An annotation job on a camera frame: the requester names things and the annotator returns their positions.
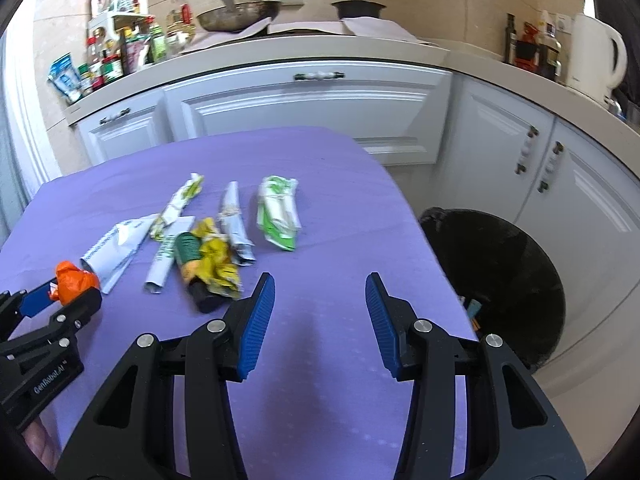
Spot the purple tablecloth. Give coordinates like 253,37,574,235
0,126,478,480

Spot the blue white packet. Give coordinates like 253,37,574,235
48,54,84,104

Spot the small white green tube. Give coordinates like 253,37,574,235
144,216,196,294

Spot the black pot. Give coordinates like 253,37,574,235
331,0,387,22

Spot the white electric kettle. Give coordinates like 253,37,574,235
570,12,628,107

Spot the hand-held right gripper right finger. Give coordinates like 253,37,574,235
365,272,587,480

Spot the dark soy sauce bottle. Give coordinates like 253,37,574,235
537,22,562,81

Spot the yellow green dark wrapper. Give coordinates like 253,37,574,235
174,231,236,314

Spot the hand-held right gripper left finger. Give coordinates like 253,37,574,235
60,272,277,480

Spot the white spice rack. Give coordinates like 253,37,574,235
87,10,156,36

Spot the silver white wrapper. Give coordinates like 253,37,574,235
218,181,256,266

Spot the red packaged bottle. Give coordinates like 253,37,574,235
515,22,539,69

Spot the white kitchen cabinet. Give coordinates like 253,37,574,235
65,35,640,466

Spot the white tube blue print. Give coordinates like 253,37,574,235
80,214,160,294

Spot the person's left hand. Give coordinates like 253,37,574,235
22,416,62,478

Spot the light blue tube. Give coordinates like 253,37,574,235
464,298,484,330

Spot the white cloth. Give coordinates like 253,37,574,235
177,17,275,52
340,17,419,44

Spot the orange plastic bag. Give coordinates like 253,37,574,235
54,260,99,306

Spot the dark olive oil bottle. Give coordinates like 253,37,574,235
504,13,517,64

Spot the black trash bin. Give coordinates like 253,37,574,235
417,206,568,373

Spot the large cooking oil bottle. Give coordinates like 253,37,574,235
167,0,196,49

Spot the cluster of condiment bottles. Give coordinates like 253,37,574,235
84,0,169,92

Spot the green white wipes packet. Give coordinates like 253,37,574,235
256,176,301,252

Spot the white door frame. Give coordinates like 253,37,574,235
0,25,53,201

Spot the green white wrapper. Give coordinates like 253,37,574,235
150,173,206,241

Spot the steel wok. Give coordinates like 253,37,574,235
196,0,282,32

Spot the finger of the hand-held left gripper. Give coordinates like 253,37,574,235
0,282,61,333
0,289,103,361

